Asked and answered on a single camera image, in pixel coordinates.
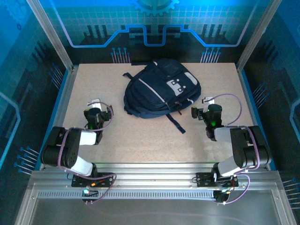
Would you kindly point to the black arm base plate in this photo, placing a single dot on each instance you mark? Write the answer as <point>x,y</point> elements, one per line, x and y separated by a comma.
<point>79,180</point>
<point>204,179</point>

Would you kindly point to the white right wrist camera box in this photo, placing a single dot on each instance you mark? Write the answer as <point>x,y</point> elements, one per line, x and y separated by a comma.
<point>207,100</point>

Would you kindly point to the aluminium table side rail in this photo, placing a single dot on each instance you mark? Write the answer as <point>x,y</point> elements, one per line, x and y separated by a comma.
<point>61,112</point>

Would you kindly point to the navy blue backpack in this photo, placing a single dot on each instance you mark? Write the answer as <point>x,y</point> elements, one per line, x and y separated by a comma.
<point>154,93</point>

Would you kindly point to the small black control board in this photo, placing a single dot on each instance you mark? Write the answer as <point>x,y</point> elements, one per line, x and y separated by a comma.
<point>221,196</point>
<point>90,193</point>

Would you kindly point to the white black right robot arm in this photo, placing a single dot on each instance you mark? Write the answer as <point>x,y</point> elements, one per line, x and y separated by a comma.
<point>250,150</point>

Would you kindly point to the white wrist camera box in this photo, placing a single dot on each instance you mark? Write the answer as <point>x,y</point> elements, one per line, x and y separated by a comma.
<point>207,100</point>
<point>94,103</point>

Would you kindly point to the grey metal tray panel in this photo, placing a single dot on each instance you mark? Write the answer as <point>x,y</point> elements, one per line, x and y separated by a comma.
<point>152,211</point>

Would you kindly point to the aluminium mounting rail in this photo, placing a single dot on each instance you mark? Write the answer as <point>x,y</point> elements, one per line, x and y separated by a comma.
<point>152,175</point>

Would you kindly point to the aluminium frame post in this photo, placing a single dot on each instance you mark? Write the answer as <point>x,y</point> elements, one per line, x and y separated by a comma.
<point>49,30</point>
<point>260,30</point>

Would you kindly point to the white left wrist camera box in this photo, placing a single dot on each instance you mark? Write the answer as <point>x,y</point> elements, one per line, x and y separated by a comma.
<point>94,103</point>

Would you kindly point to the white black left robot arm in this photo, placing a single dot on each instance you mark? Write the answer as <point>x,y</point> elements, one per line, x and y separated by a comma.
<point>68,152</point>

